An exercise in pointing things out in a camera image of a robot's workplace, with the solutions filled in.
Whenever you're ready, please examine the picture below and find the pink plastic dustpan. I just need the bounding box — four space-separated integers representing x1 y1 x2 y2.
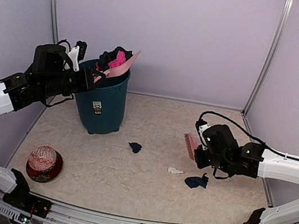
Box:
96 51 142 79

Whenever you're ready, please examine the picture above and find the pink plastic hand brush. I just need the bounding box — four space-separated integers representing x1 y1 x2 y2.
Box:
184 133 198 161

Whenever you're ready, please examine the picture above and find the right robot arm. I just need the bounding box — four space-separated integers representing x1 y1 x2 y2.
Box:
190 120 299 224

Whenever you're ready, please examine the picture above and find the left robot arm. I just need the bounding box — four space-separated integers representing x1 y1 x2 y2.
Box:
0 44 109 209

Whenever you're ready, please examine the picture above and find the black and blue scrap pile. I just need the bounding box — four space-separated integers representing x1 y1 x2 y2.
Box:
96 46 133 71

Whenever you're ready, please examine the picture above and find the dark blue scrap right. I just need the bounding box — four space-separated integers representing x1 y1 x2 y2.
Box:
185 173 209 189

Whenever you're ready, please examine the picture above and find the blue plastic waste bin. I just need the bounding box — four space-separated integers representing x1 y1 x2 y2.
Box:
75 71 131 135

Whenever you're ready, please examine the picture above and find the pink scrap near bin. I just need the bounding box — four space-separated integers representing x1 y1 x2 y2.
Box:
108 51 126 69

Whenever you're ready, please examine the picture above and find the small white scrap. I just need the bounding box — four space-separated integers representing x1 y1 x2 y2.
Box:
167 167 184 175

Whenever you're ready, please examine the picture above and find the small dark blue scrap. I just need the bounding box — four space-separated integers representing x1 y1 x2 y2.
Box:
129 142 142 154

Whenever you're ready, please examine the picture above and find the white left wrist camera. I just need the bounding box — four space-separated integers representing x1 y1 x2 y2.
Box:
64 40 87 72

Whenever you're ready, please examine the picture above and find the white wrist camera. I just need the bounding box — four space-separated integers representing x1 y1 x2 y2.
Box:
64 40 87 72
195 119 211 139

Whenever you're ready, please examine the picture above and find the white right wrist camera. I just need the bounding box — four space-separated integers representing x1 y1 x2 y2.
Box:
195 119 211 139

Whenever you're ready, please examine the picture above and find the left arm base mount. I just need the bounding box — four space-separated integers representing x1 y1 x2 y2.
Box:
2 168 52 219

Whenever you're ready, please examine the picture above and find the right aluminium frame post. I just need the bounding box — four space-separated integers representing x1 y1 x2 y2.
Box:
242 0 295 117

